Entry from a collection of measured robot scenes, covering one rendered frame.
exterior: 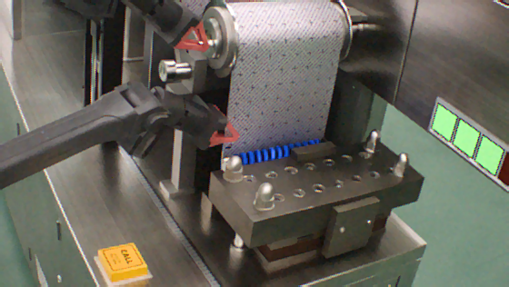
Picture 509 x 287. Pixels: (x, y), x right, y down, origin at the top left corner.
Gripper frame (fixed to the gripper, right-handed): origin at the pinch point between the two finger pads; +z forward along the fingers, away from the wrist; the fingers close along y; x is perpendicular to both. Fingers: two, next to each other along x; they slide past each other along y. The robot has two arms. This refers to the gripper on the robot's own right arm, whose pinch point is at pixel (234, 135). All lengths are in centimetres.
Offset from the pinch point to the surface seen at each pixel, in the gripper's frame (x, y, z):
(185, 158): -10.4, -7.8, -0.7
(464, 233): -14, -46, 193
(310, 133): 6.8, 0.3, 16.6
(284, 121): 6.8, 0.2, 8.8
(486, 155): 24.2, 35.4, 20.2
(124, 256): -25.4, 9.9, -14.9
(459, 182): 1, -81, 220
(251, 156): -1.6, 3.1, 3.9
